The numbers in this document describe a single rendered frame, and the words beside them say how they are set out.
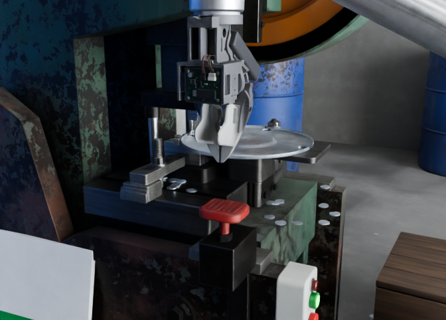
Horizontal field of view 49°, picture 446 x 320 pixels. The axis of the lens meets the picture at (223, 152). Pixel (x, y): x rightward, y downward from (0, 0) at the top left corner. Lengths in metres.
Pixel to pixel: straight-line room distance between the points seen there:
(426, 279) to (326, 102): 3.10
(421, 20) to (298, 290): 0.46
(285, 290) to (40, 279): 0.55
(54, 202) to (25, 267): 0.16
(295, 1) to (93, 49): 0.58
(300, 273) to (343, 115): 3.63
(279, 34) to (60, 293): 0.85
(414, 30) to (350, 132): 3.66
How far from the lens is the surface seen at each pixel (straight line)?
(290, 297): 0.86
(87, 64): 1.09
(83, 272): 1.08
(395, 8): 0.81
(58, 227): 1.11
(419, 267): 1.58
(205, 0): 0.67
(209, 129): 0.73
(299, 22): 1.37
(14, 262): 1.20
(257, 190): 1.06
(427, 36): 0.83
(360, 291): 2.11
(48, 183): 1.11
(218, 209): 0.76
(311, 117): 4.52
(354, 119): 4.43
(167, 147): 1.10
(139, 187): 0.96
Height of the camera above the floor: 1.04
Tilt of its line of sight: 15 degrees down
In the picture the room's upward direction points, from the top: straight up
